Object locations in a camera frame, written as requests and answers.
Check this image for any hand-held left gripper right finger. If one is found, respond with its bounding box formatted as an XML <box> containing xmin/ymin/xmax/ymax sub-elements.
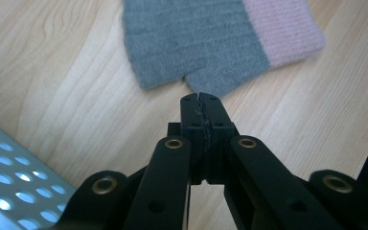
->
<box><xmin>198</xmin><ymin>92</ymin><xmax>241</xmax><ymax>186</ymax></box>

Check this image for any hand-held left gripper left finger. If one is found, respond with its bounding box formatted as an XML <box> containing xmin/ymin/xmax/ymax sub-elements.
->
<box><xmin>167</xmin><ymin>92</ymin><xmax>206</xmax><ymax>186</ymax></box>

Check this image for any blue perforated plastic basket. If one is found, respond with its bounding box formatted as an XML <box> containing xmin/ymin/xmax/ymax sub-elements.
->
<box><xmin>0</xmin><ymin>114</ymin><xmax>77</xmax><ymax>230</ymax></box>

